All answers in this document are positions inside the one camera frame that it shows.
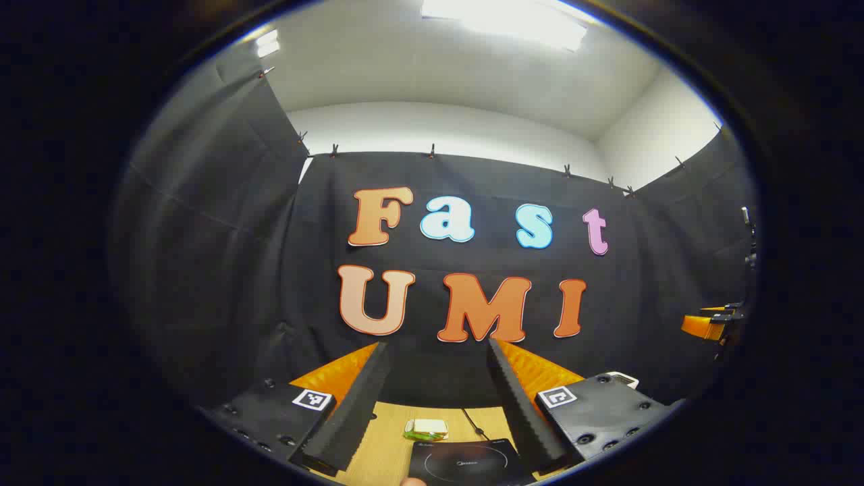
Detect sandwich with green lettuce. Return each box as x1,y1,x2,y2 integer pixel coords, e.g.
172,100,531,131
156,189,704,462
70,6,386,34
404,418,450,441

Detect black induction cooktop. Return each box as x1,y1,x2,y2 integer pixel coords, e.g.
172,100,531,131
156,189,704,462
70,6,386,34
408,439,534,486

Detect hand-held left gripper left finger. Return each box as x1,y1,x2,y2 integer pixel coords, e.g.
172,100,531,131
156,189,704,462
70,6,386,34
199,341,394,477

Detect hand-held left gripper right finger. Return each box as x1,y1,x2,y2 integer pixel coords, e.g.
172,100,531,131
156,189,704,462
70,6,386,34
488,337,684,475

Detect black power cable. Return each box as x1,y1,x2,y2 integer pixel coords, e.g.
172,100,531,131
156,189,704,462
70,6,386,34
461,407,488,441

